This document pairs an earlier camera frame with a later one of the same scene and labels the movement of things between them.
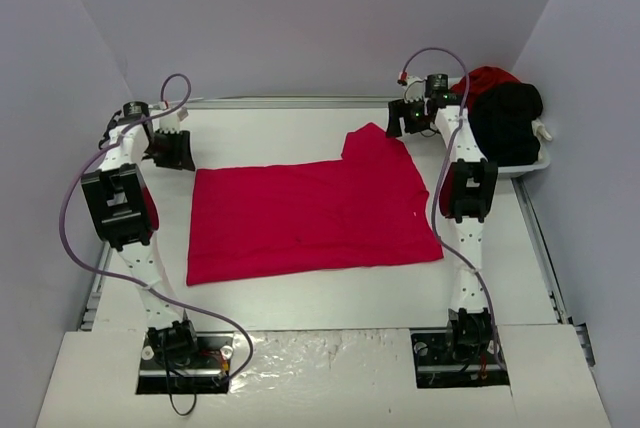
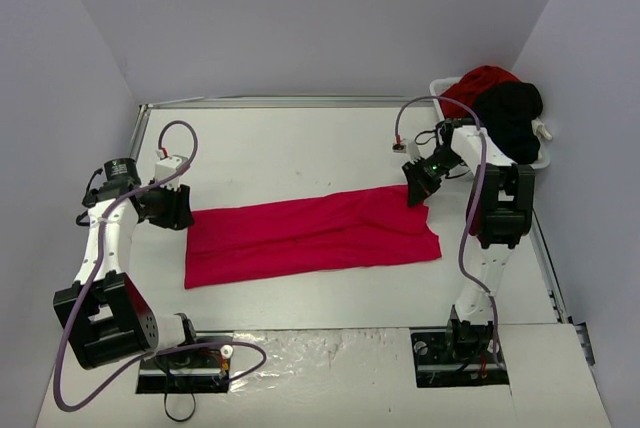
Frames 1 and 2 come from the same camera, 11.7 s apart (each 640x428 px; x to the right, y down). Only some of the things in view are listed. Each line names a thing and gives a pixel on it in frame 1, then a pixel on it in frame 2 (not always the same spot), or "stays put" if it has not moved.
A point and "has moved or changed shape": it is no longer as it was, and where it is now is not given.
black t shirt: [501, 117] stays put
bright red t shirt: [371, 207] has moved or changed shape
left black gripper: [170, 149] -> [173, 205]
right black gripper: [397, 118] -> [421, 176]
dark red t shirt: [479, 79] stays put
